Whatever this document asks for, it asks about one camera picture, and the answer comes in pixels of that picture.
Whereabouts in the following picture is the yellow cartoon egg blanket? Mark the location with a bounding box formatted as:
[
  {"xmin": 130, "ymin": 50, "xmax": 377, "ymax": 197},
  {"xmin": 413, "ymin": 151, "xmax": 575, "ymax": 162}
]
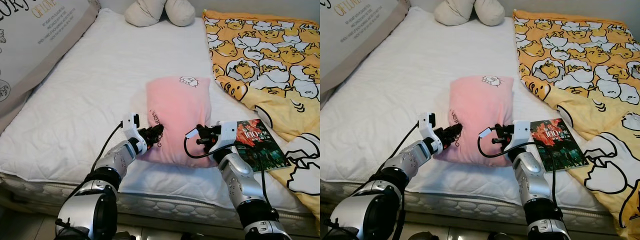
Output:
[
  {"xmin": 202, "ymin": 9, "xmax": 321, "ymax": 225},
  {"xmin": 512, "ymin": 9, "xmax": 640, "ymax": 240}
]

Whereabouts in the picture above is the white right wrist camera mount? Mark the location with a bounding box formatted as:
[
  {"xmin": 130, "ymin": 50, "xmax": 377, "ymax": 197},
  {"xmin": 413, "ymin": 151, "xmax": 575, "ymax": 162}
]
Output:
[
  {"xmin": 209, "ymin": 120, "xmax": 251, "ymax": 154},
  {"xmin": 505, "ymin": 120, "xmax": 532, "ymax": 153}
]

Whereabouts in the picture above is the beige folded bolster pillow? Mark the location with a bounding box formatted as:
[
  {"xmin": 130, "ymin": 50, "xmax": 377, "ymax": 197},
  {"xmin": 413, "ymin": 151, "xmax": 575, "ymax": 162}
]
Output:
[
  {"xmin": 433, "ymin": 0, "xmax": 506, "ymax": 27},
  {"xmin": 124, "ymin": 0, "xmax": 197, "ymax": 28}
]

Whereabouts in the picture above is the grey floral printed headboard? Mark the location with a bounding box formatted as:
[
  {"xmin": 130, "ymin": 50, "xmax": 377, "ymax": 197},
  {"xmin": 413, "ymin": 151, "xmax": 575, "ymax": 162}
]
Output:
[
  {"xmin": 0, "ymin": 0, "xmax": 102, "ymax": 135},
  {"xmin": 320, "ymin": 0, "xmax": 412, "ymax": 98}
]

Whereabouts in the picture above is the pink pillow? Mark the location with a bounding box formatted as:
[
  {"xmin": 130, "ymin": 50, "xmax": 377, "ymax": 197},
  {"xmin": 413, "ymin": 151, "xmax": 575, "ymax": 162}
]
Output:
[
  {"xmin": 136, "ymin": 76, "xmax": 217, "ymax": 169},
  {"xmin": 434, "ymin": 75, "xmax": 516, "ymax": 167}
]

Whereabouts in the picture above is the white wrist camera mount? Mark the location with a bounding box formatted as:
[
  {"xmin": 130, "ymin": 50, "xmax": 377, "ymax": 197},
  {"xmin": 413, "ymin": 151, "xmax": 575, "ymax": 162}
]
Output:
[
  {"xmin": 121, "ymin": 112, "xmax": 149, "ymax": 156},
  {"xmin": 418, "ymin": 112, "xmax": 444, "ymax": 155},
  {"xmin": 209, "ymin": 120, "xmax": 251, "ymax": 154},
  {"xmin": 505, "ymin": 120, "xmax": 532, "ymax": 153}
]

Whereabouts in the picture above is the dark red green book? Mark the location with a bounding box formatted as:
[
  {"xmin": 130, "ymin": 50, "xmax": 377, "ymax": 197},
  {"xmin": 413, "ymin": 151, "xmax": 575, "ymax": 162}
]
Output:
[
  {"xmin": 530, "ymin": 118, "xmax": 591, "ymax": 174},
  {"xmin": 235, "ymin": 119, "xmax": 292, "ymax": 174}
]

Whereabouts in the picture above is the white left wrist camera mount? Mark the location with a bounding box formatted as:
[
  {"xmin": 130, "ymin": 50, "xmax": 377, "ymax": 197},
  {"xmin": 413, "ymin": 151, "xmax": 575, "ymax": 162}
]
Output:
[
  {"xmin": 121, "ymin": 112, "xmax": 149, "ymax": 156},
  {"xmin": 418, "ymin": 112, "xmax": 444, "ymax": 155}
]

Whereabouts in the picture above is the white quilted mattress pad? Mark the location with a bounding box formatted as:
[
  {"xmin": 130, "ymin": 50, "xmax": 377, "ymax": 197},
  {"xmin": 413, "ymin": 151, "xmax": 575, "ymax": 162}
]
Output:
[
  {"xmin": 0, "ymin": 7, "xmax": 321, "ymax": 202},
  {"xmin": 320, "ymin": 6, "xmax": 616, "ymax": 213}
]

